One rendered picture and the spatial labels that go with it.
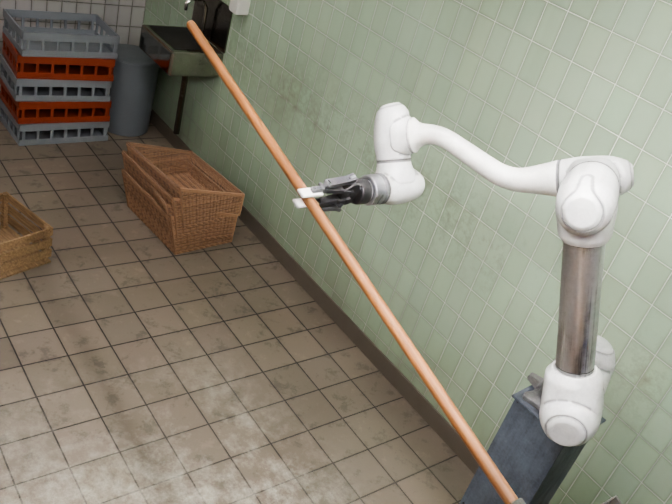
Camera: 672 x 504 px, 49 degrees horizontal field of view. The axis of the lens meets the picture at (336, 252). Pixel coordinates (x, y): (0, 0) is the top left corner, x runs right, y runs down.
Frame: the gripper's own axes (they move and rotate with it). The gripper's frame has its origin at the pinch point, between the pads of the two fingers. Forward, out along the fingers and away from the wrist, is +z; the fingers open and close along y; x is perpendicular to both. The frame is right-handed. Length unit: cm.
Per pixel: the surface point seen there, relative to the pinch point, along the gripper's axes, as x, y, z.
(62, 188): 210, 203, -29
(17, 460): 25, 157, 53
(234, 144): 190, 157, -124
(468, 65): 66, 4, -124
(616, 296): -44, 24, -123
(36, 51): 280, 154, -29
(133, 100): 276, 189, -97
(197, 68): 229, 127, -107
